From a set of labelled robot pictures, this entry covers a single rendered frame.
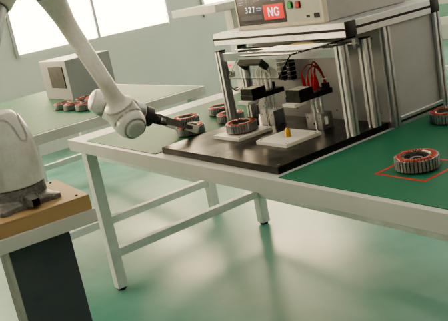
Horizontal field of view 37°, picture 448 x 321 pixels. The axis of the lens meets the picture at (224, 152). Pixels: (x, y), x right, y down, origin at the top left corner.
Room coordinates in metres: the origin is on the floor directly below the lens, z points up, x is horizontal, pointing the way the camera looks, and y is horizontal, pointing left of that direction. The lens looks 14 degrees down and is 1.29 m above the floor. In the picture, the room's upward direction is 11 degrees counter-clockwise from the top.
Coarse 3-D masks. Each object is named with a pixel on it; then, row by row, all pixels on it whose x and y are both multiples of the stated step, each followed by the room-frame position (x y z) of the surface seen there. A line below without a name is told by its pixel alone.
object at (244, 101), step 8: (248, 88) 2.32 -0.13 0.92; (256, 88) 2.29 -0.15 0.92; (264, 88) 2.31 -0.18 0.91; (272, 88) 2.34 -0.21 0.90; (280, 88) 2.35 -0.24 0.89; (248, 96) 2.30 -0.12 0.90; (256, 96) 2.29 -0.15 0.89; (264, 96) 2.31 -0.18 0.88; (272, 96) 2.34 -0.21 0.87; (240, 104) 2.31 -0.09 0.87; (248, 104) 2.27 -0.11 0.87
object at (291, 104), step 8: (296, 88) 2.13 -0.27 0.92; (304, 88) 2.10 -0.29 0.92; (312, 88) 2.11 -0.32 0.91; (328, 88) 2.15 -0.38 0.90; (288, 96) 2.12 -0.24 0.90; (296, 96) 2.09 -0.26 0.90; (304, 96) 2.09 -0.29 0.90; (312, 96) 2.11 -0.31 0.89; (320, 96) 2.14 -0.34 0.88; (288, 104) 2.10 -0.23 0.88; (296, 104) 2.07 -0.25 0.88; (304, 104) 2.09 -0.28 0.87; (312, 104) 2.17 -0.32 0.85; (320, 104) 2.14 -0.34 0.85
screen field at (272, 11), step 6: (264, 6) 2.29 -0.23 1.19; (270, 6) 2.26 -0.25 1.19; (276, 6) 2.24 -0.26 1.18; (282, 6) 2.21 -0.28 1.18; (264, 12) 2.29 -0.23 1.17; (270, 12) 2.27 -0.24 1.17; (276, 12) 2.24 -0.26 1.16; (282, 12) 2.22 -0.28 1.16; (270, 18) 2.27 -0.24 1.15; (276, 18) 2.25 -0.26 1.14
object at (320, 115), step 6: (306, 114) 2.17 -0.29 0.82; (312, 114) 2.15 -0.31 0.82; (318, 114) 2.13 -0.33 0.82; (324, 114) 2.12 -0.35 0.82; (330, 114) 2.14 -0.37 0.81; (312, 120) 2.15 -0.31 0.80; (318, 120) 2.13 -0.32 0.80; (324, 120) 2.12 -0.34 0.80; (330, 120) 2.14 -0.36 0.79; (312, 126) 2.16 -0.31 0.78; (318, 126) 2.13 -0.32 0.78; (324, 126) 2.12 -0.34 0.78; (330, 126) 2.13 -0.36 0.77
